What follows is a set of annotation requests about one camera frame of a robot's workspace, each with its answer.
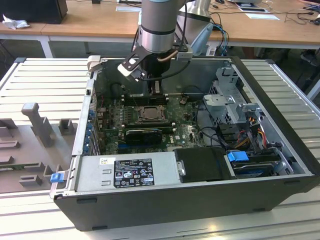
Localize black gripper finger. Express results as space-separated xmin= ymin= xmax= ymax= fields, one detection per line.
xmin=148 ymin=79 xmax=163 ymax=95

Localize metal socket cover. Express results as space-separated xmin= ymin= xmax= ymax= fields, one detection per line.
xmin=137 ymin=105 xmax=167 ymax=122

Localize CPU socket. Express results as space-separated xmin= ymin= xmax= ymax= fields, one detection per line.
xmin=134 ymin=104 xmax=169 ymax=124

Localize black round cylinder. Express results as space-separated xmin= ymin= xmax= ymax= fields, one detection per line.
xmin=110 ymin=83 xmax=123 ymax=98

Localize green RAM stick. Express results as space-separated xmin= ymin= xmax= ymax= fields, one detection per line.
xmin=0 ymin=163 xmax=27 ymax=171
xmin=122 ymin=121 xmax=176 ymax=133

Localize black graphics card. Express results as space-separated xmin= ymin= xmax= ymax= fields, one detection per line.
xmin=125 ymin=128 xmax=163 ymax=145

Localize pale blue teach pendant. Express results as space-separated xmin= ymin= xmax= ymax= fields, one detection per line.
xmin=192 ymin=22 xmax=215 ymax=55

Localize green motherboard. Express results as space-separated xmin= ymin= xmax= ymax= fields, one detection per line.
xmin=96 ymin=96 xmax=221 ymax=155

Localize grey flat plate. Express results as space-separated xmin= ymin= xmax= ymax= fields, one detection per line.
xmin=116 ymin=5 xmax=143 ymax=13

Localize grey metal drive cage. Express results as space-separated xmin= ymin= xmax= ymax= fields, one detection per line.
xmin=202 ymin=66 xmax=266 ymax=131

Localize black plastic shroud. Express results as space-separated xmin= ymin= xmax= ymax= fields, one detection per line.
xmin=173 ymin=146 xmax=237 ymax=183

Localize grey power supply unit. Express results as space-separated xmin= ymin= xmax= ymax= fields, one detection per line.
xmin=72 ymin=152 xmax=181 ymax=192

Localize disk with blue carrier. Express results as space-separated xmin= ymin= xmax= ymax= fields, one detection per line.
xmin=226 ymin=150 xmax=276 ymax=179

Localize dark tablet white rim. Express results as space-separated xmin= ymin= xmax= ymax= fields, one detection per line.
xmin=237 ymin=6 xmax=268 ymax=13

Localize pale blue paper sheet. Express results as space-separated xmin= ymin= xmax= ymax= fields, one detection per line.
xmin=244 ymin=12 xmax=280 ymax=21

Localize black open PC case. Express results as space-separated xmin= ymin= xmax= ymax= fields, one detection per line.
xmin=49 ymin=55 xmax=316 ymax=232

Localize grey parts rack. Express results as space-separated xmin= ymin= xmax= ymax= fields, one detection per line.
xmin=0 ymin=102 xmax=81 ymax=195

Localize black box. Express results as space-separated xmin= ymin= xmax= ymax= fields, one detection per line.
xmin=0 ymin=0 xmax=68 ymax=25

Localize crumpled white paper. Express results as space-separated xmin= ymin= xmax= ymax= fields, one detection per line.
xmin=1 ymin=13 xmax=31 ymax=30

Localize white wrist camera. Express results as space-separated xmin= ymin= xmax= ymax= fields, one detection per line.
xmin=117 ymin=56 xmax=141 ymax=77

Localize wooden desk white frame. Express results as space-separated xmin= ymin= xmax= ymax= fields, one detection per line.
xmin=0 ymin=0 xmax=320 ymax=60

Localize blue cable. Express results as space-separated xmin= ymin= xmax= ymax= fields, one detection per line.
xmin=212 ymin=23 xmax=230 ymax=55

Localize yellow red wire bundle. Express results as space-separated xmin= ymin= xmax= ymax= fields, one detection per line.
xmin=234 ymin=117 xmax=267 ymax=151

